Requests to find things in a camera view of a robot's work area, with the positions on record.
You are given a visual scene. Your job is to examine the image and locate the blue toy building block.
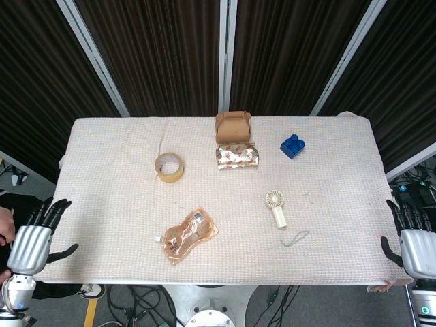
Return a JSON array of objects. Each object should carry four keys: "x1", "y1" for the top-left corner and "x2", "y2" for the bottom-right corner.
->
[{"x1": 279, "y1": 134, "x2": 306, "y2": 159}]

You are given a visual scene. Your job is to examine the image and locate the gold foil snack packet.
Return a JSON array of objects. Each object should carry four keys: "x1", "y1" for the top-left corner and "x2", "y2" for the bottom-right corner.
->
[{"x1": 215, "y1": 143, "x2": 260, "y2": 170}]

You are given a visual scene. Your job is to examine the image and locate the white handheld fan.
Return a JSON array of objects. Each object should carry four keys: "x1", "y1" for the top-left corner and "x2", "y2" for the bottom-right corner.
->
[{"x1": 265, "y1": 190, "x2": 288, "y2": 229}]

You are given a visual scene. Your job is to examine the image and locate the thin grey cable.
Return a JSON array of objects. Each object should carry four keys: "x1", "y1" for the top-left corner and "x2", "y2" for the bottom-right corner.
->
[{"x1": 279, "y1": 227, "x2": 311, "y2": 247}]

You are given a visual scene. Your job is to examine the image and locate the white partition frame post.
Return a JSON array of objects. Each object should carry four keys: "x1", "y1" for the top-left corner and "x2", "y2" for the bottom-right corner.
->
[
  {"x1": 217, "y1": 0, "x2": 238, "y2": 116},
  {"x1": 55, "y1": 0, "x2": 131, "y2": 118},
  {"x1": 309, "y1": 0, "x2": 388, "y2": 116}
]

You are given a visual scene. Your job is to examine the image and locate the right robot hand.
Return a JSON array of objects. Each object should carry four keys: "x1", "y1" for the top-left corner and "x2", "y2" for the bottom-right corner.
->
[{"x1": 380, "y1": 199, "x2": 436, "y2": 281}]

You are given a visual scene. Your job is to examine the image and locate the white waffle table cloth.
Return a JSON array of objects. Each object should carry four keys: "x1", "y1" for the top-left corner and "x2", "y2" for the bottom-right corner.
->
[{"x1": 33, "y1": 110, "x2": 415, "y2": 293}]

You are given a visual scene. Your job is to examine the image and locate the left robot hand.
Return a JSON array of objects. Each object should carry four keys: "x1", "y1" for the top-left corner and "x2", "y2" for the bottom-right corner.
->
[{"x1": 6, "y1": 197, "x2": 80, "y2": 276}]

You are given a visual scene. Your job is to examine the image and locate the orange liquid refill pouch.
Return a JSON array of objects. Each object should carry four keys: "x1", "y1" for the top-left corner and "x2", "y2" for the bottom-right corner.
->
[{"x1": 153, "y1": 206, "x2": 219, "y2": 266}]

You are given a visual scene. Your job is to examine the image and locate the black electronics with cables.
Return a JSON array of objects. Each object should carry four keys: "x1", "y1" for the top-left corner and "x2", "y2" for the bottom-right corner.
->
[{"x1": 390, "y1": 162, "x2": 436, "y2": 212}]

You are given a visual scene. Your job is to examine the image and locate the yellow packing tape roll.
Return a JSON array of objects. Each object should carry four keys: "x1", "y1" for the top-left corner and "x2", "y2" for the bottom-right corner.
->
[{"x1": 155, "y1": 152, "x2": 185, "y2": 183}]

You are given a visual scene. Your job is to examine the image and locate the yellow floor tape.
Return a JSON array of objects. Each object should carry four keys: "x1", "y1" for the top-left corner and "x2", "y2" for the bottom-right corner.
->
[{"x1": 83, "y1": 298, "x2": 99, "y2": 327}]

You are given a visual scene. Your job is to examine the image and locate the brown cardboard carry box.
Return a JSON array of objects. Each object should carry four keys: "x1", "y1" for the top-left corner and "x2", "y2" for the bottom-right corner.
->
[{"x1": 215, "y1": 110, "x2": 253, "y2": 146}]

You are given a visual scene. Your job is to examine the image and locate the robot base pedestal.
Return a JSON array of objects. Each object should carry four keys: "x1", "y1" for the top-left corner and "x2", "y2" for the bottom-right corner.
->
[{"x1": 162, "y1": 284, "x2": 260, "y2": 327}]

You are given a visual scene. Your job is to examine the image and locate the person in black clothes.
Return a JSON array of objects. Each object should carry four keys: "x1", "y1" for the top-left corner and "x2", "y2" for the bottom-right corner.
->
[{"x1": 0, "y1": 194, "x2": 86, "y2": 300}]

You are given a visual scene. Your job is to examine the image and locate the black floor cables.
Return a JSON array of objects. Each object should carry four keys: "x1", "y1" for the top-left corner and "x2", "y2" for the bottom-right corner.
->
[{"x1": 106, "y1": 285, "x2": 178, "y2": 327}]

